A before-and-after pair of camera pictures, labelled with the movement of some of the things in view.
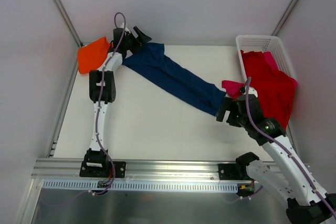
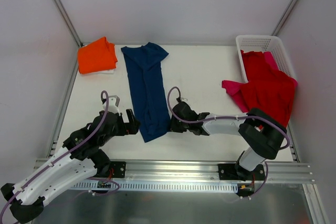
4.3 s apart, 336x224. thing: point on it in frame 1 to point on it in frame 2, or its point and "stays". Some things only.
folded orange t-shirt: x=92 y=56 stays
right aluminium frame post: x=277 y=27 stays
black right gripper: x=229 y=112 to x=177 y=123
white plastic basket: x=265 y=43 stays
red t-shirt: x=275 y=89 stays
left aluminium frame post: x=59 y=6 stays
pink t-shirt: x=233 y=88 stays
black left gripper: x=134 y=40 to x=126 y=126
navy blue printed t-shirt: x=150 y=60 to x=144 y=65
